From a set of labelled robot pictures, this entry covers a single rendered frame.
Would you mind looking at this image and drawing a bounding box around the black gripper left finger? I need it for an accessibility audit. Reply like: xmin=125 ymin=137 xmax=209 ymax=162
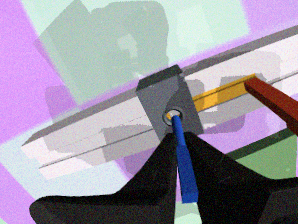
xmin=29 ymin=133 xmax=177 ymax=224

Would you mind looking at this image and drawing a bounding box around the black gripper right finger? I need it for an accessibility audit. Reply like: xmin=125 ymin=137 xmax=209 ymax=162
xmin=184 ymin=132 xmax=298 ymax=224

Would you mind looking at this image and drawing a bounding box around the blue pin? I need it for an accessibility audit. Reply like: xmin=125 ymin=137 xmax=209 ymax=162
xmin=172 ymin=115 xmax=198 ymax=202

